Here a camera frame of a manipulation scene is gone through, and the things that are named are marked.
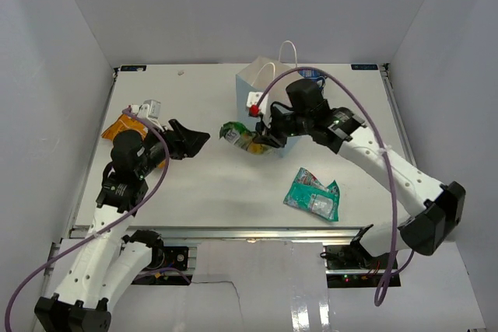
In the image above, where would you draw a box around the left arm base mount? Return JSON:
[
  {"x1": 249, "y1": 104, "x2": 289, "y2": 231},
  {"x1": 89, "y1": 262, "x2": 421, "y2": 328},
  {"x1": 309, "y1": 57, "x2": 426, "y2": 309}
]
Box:
[{"x1": 117, "y1": 243, "x2": 191, "y2": 285}]

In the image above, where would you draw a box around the aluminium table edge rail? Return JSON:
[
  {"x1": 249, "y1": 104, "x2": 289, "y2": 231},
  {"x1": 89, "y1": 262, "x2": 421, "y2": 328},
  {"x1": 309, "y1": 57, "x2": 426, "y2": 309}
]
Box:
[{"x1": 69, "y1": 225, "x2": 405, "y2": 241}]

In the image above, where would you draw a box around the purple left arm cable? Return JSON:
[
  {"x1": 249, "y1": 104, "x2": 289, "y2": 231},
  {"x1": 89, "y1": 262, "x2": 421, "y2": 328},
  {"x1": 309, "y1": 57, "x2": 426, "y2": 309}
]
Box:
[{"x1": 7, "y1": 106, "x2": 171, "y2": 332}]

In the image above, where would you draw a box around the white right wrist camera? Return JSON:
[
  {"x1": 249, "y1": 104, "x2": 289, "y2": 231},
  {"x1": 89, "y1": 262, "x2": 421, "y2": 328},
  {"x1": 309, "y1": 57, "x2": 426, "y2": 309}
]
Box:
[{"x1": 246, "y1": 92, "x2": 268, "y2": 117}]

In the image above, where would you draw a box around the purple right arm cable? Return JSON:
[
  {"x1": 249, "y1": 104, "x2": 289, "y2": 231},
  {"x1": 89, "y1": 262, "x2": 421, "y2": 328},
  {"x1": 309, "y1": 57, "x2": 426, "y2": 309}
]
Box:
[{"x1": 258, "y1": 66, "x2": 415, "y2": 307}]

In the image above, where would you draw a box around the green Fox's candy bag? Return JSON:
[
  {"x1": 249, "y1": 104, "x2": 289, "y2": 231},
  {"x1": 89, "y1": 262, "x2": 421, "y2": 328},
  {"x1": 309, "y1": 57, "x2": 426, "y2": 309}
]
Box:
[{"x1": 219, "y1": 121, "x2": 273, "y2": 155}]

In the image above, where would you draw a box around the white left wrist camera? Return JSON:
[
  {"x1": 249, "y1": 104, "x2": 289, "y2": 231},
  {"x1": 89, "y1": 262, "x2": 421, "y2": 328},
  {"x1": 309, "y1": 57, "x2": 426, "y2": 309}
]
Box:
[{"x1": 128, "y1": 100, "x2": 163, "y2": 131}]

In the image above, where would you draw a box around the black corner label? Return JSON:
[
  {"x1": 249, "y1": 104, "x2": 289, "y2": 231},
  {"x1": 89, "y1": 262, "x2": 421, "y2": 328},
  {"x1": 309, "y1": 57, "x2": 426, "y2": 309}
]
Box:
[
  {"x1": 120, "y1": 65, "x2": 147, "y2": 72},
  {"x1": 351, "y1": 64, "x2": 378, "y2": 71}
]

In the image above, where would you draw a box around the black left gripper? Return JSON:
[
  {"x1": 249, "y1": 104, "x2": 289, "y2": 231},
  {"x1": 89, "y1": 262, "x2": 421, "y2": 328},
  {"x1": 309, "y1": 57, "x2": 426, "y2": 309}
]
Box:
[{"x1": 135, "y1": 119, "x2": 209, "y2": 178}]

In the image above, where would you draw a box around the black left corner label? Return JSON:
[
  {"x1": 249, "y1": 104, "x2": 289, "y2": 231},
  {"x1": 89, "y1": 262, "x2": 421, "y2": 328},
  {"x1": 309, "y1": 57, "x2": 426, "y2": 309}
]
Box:
[{"x1": 120, "y1": 65, "x2": 147, "y2": 72}]

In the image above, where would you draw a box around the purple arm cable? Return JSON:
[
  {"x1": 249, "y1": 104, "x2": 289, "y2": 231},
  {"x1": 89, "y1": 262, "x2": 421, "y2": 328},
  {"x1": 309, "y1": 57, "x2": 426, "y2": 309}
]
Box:
[
  {"x1": 258, "y1": 66, "x2": 415, "y2": 307},
  {"x1": 7, "y1": 106, "x2": 171, "y2": 332}
]

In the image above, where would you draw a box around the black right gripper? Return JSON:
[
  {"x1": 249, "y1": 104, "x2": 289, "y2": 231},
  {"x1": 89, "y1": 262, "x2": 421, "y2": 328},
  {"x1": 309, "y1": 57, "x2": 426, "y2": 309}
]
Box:
[{"x1": 254, "y1": 106, "x2": 313, "y2": 148}]

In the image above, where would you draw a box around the teal Fox's candy bag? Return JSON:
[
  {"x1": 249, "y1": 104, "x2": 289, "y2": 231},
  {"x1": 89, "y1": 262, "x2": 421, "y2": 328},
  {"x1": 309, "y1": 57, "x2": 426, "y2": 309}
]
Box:
[{"x1": 283, "y1": 167, "x2": 341, "y2": 222}]

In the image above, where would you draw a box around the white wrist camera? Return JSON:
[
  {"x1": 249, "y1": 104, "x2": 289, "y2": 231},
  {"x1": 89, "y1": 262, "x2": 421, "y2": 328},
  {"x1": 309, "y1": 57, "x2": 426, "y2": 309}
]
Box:
[
  {"x1": 246, "y1": 92, "x2": 268, "y2": 117},
  {"x1": 128, "y1": 100, "x2": 163, "y2": 131}
]

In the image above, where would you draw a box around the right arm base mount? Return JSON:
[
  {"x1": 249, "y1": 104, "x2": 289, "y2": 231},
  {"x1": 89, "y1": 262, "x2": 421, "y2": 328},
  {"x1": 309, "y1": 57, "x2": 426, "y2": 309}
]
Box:
[{"x1": 320, "y1": 245, "x2": 389, "y2": 289}]

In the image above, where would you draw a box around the dark blue snack bag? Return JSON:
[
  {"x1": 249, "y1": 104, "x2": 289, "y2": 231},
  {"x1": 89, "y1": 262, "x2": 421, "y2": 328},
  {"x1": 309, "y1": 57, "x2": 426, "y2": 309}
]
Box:
[{"x1": 298, "y1": 68, "x2": 326, "y2": 83}]

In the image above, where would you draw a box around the orange chip bag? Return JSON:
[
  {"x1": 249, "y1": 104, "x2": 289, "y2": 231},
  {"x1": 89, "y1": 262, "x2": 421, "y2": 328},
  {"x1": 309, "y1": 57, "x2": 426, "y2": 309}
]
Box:
[{"x1": 100, "y1": 114, "x2": 149, "y2": 141}]

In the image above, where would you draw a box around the black right corner label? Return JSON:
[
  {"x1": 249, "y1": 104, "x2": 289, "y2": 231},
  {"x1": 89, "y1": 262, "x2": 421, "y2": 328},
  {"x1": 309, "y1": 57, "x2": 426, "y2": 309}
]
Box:
[{"x1": 351, "y1": 64, "x2": 378, "y2": 71}]

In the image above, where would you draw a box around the light blue paper bag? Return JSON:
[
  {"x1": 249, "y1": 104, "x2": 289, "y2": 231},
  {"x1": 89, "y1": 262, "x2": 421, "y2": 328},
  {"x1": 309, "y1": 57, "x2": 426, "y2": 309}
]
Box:
[{"x1": 235, "y1": 40, "x2": 308, "y2": 159}]

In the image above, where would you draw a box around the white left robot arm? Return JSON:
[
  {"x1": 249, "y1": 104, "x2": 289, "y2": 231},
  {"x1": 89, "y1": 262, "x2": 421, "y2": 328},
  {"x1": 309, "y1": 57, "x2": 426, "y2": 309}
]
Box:
[{"x1": 34, "y1": 119, "x2": 210, "y2": 331}]

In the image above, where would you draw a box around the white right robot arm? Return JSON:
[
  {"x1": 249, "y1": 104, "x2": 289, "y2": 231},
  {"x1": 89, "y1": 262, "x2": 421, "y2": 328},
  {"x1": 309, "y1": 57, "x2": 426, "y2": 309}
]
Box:
[{"x1": 255, "y1": 79, "x2": 466, "y2": 269}]

